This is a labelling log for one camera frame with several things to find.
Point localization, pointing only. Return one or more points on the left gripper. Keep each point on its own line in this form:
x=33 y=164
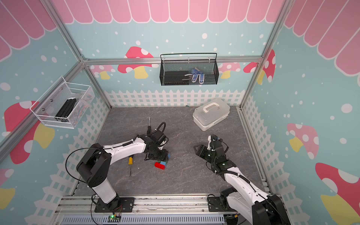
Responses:
x=163 y=157

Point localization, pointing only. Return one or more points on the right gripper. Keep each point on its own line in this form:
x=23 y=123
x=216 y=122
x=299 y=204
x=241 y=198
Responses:
x=201 y=151

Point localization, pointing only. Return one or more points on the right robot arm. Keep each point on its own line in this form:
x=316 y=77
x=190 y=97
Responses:
x=244 y=197

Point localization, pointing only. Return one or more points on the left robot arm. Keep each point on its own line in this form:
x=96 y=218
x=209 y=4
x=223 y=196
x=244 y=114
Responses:
x=94 y=166

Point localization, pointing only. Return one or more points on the orange black screwdriver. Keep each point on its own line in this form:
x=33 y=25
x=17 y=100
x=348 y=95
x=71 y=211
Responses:
x=149 y=128

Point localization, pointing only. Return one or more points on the yellow black screwdriver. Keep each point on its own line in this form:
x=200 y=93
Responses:
x=130 y=163

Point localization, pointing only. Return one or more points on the white plastic storage box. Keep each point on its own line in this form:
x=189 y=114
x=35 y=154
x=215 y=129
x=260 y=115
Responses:
x=211 y=113

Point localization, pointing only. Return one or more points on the black box in black basket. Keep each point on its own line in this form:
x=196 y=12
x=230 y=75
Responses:
x=175 y=78

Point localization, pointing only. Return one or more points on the blue white item in basket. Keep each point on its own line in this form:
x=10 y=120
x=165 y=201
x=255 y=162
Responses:
x=196 y=76

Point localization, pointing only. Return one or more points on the green lit circuit board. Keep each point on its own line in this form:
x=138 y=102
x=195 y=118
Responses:
x=114 y=218

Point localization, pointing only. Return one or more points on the black item in white basket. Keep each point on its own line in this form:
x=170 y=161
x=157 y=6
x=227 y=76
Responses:
x=64 y=112

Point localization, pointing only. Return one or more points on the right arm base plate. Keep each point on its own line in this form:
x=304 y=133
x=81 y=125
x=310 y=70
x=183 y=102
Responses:
x=218 y=204

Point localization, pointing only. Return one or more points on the grey cable duct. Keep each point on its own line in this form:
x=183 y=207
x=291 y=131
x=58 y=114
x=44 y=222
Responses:
x=154 y=219

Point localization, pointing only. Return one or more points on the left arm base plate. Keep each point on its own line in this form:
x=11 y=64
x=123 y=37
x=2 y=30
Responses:
x=125 y=204

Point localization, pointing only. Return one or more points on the black wire mesh basket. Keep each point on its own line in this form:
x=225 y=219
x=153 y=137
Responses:
x=205 y=62

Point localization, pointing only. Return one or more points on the white wire mesh basket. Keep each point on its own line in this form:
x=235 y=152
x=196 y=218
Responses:
x=63 y=104

